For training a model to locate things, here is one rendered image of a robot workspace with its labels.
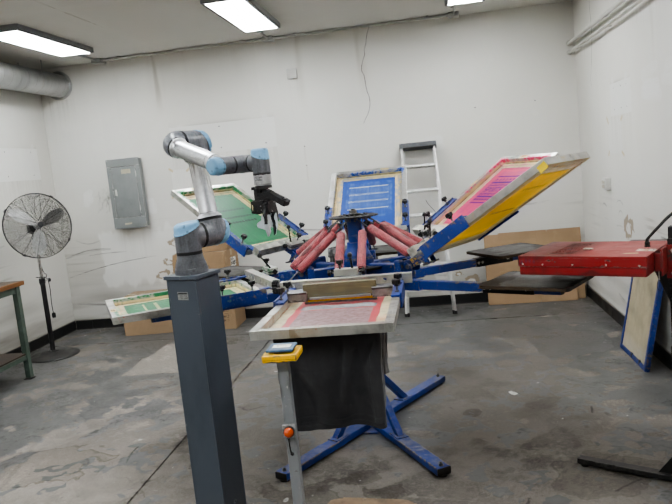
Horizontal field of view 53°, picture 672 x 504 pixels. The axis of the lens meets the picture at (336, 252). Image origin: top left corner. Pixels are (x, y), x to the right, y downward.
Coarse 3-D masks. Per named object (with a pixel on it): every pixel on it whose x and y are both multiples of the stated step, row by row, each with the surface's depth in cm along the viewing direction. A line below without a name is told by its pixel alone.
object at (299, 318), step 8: (304, 304) 333; (312, 304) 332; (320, 304) 330; (328, 304) 328; (336, 304) 326; (296, 312) 317; (304, 312) 315; (312, 312) 313; (320, 312) 311; (328, 312) 310; (288, 320) 302; (296, 320) 300; (304, 320) 298; (312, 320) 297; (320, 320) 295; (328, 320) 294
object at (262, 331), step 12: (396, 300) 304; (276, 312) 305; (396, 312) 283; (264, 324) 283; (336, 324) 270; (348, 324) 268; (360, 324) 266; (372, 324) 265; (384, 324) 264; (252, 336) 272; (264, 336) 272; (276, 336) 271; (288, 336) 270; (300, 336) 270; (312, 336) 269
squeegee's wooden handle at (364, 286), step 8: (352, 280) 326; (360, 280) 325; (368, 280) 324; (304, 288) 328; (312, 288) 328; (320, 288) 327; (328, 288) 327; (336, 288) 326; (344, 288) 326; (352, 288) 325; (360, 288) 325; (368, 288) 324; (312, 296) 328; (320, 296) 328
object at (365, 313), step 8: (384, 296) 333; (336, 312) 308; (344, 312) 306; (352, 312) 305; (360, 312) 303; (368, 312) 302; (376, 312) 300; (336, 320) 292; (344, 320) 291; (352, 320) 289; (360, 320) 288; (368, 320) 286
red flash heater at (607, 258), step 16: (528, 256) 318; (544, 256) 314; (560, 256) 309; (576, 256) 305; (592, 256) 300; (608, 256) 296; (624, 256) 292; (640, 256) 288; (656, 256) 296; (528, 272) 320; (544, 272) 315; (560, 272) 311; (576, 272) 306; (592, 272) 302; (608, 272) 298; (624, 272) 293; (640, 272) 289
